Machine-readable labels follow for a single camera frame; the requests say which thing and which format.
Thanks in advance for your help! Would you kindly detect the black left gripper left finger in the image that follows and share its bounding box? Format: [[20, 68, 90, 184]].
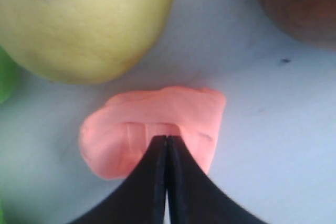
[[72, 136, 167, 224]]

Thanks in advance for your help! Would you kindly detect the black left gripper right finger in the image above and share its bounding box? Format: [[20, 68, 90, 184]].
[[166, 136, 264, 224]]

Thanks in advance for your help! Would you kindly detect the orange clay lump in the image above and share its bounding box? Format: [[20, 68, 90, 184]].
[[79, 86, 226, 180]]

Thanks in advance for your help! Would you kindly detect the yellow lemon with sticker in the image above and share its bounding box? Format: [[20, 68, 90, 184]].
[[1, 0, 173, 84]]

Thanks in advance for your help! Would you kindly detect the green bone dog toy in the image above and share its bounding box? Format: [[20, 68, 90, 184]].
[[0, 47, 19, 104]]

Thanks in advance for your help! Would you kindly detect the brown wooden cup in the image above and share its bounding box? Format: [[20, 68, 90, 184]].
[[258, 0, 335, 50]]

